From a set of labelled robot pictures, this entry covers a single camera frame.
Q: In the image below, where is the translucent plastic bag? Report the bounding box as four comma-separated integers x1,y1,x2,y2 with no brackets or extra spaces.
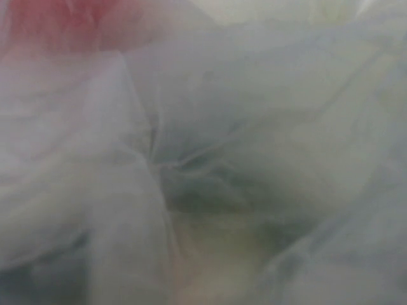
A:
1,1,406,304

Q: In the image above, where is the red fake fruit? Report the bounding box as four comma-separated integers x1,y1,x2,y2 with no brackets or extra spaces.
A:
1,1,151,53

